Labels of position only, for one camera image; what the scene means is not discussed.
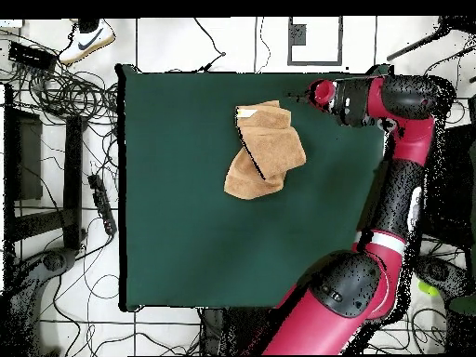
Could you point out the tan terry towel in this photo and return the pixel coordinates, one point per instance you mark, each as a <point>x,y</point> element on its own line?
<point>271,148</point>

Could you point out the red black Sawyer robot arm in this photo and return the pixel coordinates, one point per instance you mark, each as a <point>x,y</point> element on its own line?
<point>409,141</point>

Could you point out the black tripod pole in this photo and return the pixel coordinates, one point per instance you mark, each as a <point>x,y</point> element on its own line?
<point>416,45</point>

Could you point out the dark green table cloth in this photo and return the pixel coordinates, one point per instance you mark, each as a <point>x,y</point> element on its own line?
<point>178,241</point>

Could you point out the dark tripod base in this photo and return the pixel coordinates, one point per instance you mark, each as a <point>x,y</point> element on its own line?
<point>437,269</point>
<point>54,262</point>

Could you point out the person's foot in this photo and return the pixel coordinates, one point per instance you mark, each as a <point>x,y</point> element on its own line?
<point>89,41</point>

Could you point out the yellow-green small object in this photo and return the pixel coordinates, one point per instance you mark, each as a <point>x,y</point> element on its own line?
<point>427,289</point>

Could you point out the black power strip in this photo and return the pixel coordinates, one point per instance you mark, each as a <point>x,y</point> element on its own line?
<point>102,202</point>

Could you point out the black metal frame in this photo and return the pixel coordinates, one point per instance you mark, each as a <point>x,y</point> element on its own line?
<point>72,178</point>
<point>457,178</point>

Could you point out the black robot pedestal stand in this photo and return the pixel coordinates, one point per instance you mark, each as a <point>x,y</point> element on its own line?
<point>238,331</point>

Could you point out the black network switch box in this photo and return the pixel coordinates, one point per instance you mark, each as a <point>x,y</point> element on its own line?
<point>31,56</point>

